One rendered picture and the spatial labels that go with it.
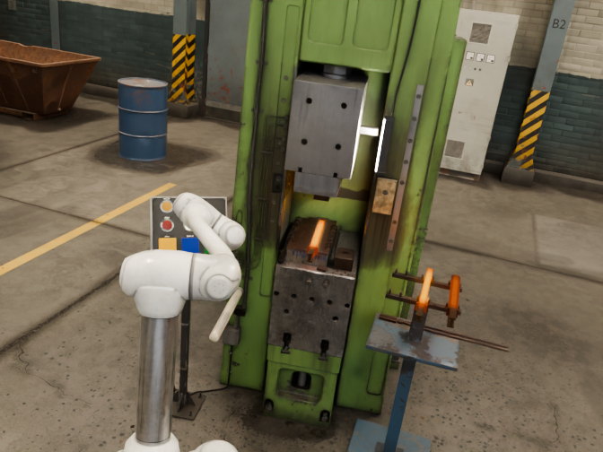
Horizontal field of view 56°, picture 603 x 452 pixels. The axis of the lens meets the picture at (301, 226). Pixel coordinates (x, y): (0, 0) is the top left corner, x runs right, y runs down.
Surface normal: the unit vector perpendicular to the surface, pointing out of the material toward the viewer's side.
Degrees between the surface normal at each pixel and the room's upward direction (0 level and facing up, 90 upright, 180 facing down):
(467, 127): 90
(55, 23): 90
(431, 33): 90
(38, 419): 0
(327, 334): 90
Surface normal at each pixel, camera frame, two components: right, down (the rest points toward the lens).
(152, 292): -0.04, 0.24
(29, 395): 0.11, -0.91
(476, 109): -0.33, 0.33
